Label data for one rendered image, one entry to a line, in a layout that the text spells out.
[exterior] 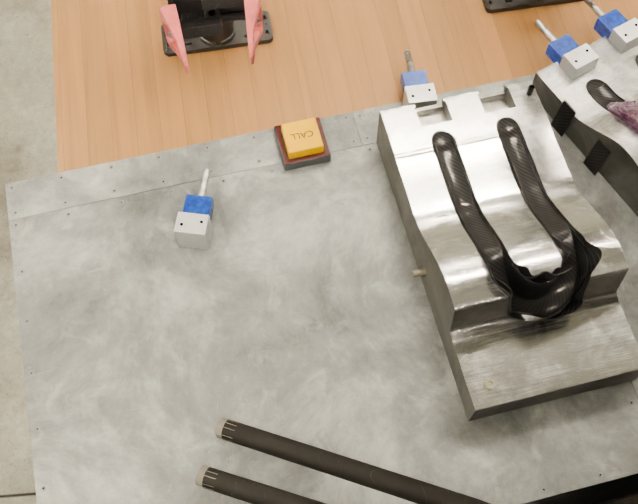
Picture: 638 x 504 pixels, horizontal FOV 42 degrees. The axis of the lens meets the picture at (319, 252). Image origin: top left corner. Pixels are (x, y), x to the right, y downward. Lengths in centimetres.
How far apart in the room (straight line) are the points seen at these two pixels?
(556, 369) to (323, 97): 62
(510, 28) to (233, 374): 82
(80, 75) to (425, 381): 81
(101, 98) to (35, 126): 103
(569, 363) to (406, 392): 24
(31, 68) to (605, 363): 194
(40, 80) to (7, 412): 100
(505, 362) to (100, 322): 61
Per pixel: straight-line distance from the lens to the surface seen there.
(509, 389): 123
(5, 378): 224
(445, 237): 126
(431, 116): 141
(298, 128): 142
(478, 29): 163
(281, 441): 119
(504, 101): 145
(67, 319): 136
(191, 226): 132
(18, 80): 268
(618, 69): 155
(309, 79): 153
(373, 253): 135
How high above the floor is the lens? 201
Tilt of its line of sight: 64 degrees down
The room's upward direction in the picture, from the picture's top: straight up
